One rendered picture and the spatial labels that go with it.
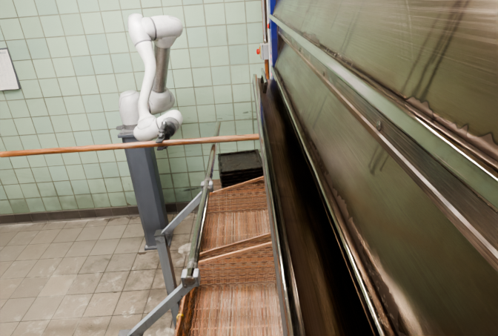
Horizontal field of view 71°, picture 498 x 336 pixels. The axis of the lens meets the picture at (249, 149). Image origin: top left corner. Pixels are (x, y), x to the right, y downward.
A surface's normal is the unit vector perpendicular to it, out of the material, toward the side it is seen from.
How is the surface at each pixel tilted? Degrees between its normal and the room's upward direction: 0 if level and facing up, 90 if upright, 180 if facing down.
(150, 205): 90
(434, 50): 70
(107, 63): 90
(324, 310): 10
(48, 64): 90
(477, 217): 90
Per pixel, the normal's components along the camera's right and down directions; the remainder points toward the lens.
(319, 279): 0.11, -0.91
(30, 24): 0.02, 0.40
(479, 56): -0.96, -0.25
